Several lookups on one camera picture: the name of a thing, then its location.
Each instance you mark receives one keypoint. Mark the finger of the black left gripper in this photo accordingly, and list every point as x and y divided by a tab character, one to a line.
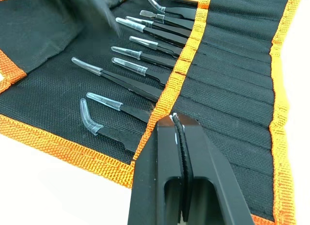
97	7

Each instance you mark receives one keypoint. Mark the black tweezers curved capped tip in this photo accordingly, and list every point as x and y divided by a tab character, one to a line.
176	10
121	138

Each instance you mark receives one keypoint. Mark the black tool roll orange trim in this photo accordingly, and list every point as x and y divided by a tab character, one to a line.
230	84

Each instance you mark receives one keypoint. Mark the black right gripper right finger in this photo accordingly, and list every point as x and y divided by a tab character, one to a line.
208	167

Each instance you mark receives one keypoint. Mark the black tweezers flat spatula tip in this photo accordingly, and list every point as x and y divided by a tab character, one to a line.
169	19

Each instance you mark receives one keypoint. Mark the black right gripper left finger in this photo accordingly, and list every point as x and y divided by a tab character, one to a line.
155	162

